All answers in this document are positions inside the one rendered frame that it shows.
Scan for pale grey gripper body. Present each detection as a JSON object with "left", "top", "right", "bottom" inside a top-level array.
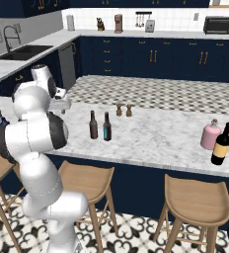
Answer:
[{"left": 47, "top": 98, "right": 72, "bottom": 116}]

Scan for grey dishwasher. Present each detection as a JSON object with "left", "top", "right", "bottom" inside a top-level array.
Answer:
[{"left": 57, "top": 42, "right": 78, "bottom": 92}]

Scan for plain brown glass bottle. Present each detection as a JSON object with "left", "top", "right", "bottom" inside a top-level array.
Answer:
[{"left": 89, "top": 110, "right": 100, "bottom": 140}]

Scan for navy cupboards under sink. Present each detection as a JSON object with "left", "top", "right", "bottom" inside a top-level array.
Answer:
[{"left": 0, "top": 48, "right": 63, "bottom": 98}]

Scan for brown bottle with blue label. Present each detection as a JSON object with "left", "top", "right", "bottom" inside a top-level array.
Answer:
[{"left": 102, "top": 112, "right": 114, "bottom": 142}]

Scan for black sink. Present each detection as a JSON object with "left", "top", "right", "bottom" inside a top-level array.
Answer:
[{"left": 0, "top": 44, "right": 54, "bottom": 62}]

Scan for dark sink tap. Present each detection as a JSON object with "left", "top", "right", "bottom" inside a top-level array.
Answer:
[{"left": 3, "top": 25, "right": 23, "bottom": 54}]

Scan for knife block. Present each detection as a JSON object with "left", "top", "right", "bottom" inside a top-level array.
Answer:
[{"left": 96, "top": 17, "right": 107, "bottom": 33}]

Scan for navy upper cupboard run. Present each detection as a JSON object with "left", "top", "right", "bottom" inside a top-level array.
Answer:
[{"left": 0, "top": 0, "right": 210, "bottom": 19}]

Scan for navy cupboard run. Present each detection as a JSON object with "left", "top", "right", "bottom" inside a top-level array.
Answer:
[
  {"left": 74, "top": 35, "right": 229, "bottom": 84},
  {"left": 0, "top": 0, "right": 210, "bottom": 19}
]

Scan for navy lower cupboard run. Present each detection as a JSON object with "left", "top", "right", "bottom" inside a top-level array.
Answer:
[{"left": 74, "top": 35, "right": 229, "bottom": 84}]

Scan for navy island cabinet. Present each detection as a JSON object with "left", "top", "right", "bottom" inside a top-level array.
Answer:
[{"left": 0, "top": 145, "right": 229, "bottom": 253}]

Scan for silver toaster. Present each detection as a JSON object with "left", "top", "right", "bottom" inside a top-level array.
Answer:
[{"left": 144, "top": 18, "right": 156, "bottom": 34}]

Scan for pink jug bottle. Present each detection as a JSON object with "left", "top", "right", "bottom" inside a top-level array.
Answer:
[{"left": 199, "top": 118, "right": 222, "bottom": 151}]

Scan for dark wine bottle, yellow label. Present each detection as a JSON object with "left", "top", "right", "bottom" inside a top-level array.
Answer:
[{"left": 210, "top": 122, "right": 229, "bottom": 167}]

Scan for black toaster oven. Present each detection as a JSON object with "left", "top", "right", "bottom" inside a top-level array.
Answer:
[{"left": 202, "top": 15, "right": 229, "bottom": 36}]

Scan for rail with hanging tools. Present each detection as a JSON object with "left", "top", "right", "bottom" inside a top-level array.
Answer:
[{"left": 134, "top": 11, "right": 153, "bottom": 29}]

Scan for wooden wall shelf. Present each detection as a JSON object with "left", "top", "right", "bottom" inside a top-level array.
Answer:
[{"left": 208, "top": 0, "right": 229, "bottom": 9}]

